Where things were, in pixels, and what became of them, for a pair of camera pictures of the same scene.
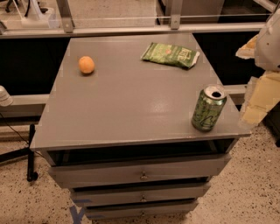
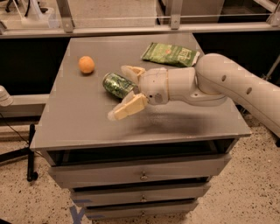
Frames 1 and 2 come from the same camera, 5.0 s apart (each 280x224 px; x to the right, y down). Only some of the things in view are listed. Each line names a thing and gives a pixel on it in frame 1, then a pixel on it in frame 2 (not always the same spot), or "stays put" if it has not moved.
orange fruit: x=86 y=64 stays put
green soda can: x=208 y=107 → x=117 y=85
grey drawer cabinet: x=116 y=127 stays put
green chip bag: x=171 y=54 stays put
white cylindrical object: x=6 y=100 stays put
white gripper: x=269 y=48 → x=153 y=84
